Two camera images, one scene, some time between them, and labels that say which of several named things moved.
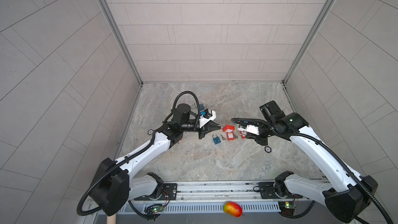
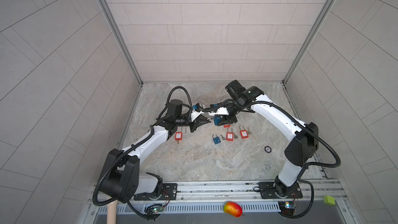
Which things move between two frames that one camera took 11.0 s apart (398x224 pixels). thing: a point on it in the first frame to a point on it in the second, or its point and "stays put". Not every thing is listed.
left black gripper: (202, 129) to (192, 123)
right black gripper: (259, 140) to (226, 119)
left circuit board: (154, 209) stays put
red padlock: (243, 134) stays put
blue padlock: (215, 139) stays put
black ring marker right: (268, 149) stays put
